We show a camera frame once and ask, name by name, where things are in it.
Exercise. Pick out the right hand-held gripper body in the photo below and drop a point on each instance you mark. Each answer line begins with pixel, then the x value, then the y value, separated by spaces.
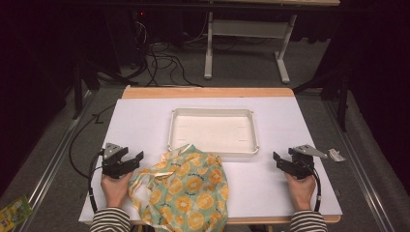
pixel 304 162

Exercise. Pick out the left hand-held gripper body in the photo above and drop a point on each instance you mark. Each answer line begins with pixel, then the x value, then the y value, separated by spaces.
pixel 111 161

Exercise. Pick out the yellow floral cloth bag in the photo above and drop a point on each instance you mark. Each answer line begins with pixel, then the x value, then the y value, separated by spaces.
pixel 187 190

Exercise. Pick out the white plastic tray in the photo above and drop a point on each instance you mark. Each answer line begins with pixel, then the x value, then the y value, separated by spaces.
pixel 214 132

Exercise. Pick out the person's left hand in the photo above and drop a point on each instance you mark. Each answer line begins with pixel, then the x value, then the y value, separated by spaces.
pixel 114 190

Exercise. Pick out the person's right hand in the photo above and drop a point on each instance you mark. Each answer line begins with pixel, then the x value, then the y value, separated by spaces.
pixel 301 191

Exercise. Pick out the white table mat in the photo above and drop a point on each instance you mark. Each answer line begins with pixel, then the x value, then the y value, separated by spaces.
pixel 267 187

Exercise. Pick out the small white wrapper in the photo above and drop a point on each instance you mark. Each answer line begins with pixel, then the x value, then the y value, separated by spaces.
pixel 336 155

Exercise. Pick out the black metal stand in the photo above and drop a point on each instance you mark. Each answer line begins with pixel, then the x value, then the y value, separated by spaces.
pixel 341 103
pixel 79 87

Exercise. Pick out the green printed packet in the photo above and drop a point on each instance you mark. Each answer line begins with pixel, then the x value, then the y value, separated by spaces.
pixel 14 214

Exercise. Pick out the metal floor rail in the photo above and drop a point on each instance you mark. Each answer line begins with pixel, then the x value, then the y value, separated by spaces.
pixel 357 167
pixel 54 161

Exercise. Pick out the white metal desk frame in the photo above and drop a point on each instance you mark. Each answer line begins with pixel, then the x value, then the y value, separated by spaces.
pixel 248 29

